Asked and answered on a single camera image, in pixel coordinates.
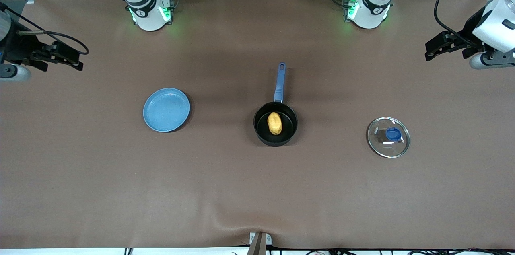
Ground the brown table mat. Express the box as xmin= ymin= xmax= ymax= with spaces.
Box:
xmin=0 ymin=0 xmax=515 ymax=249

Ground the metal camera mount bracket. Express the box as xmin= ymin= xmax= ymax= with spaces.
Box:
xmin=249 ymin=232 xmax=272 ymax=255

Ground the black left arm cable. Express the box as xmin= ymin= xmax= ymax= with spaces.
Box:
xmin=433 ymin=0 xmax=493 ymax=44

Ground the blue round plate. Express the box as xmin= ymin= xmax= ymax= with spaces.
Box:
xmin=143 ymin=88 xmax=191 ymax=133

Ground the glass lid with blue knob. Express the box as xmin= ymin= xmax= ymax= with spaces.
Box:
xmin=367 ymin=117 xmax=411 ymax=159

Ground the black pot with blue handle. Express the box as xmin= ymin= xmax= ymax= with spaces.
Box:
xmin=253 ymin=62 xmax=299 ymax=147

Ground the yellow potato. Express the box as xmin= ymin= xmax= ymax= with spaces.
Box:
xmin=267 ymin=112 xmax=283 ymax=136

